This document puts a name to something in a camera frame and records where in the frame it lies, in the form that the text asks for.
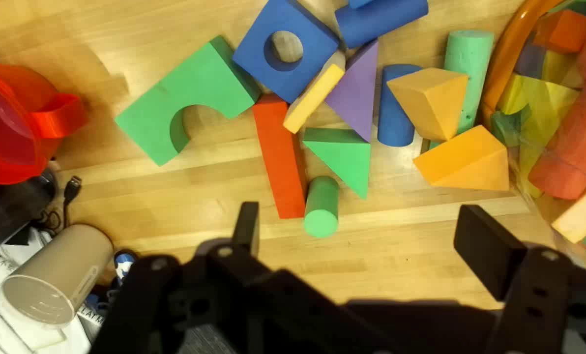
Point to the long pale green cylinder block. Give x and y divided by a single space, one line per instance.
471 60

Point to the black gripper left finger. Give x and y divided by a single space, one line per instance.
247 227

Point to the blue square block with hole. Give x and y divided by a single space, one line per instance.
261 66

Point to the purple triangle foam block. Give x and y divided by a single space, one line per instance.
359 99

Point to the green arch foam block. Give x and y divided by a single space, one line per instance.
202 86

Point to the blue cylinder foam block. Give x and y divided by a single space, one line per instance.
379 21
393 119

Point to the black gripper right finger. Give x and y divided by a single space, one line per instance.
491 253

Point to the white paper cup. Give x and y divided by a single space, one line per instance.
64 268

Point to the pale yellow rectangular block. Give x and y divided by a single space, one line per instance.
314 99

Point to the orange triangular prism block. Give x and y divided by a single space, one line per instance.
432 99
467 160

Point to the green triangle foam block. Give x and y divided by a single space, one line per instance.
345 158

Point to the short green cylinder block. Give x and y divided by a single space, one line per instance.
322 209

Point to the red plastic measuring cup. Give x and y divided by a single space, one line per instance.
11 131

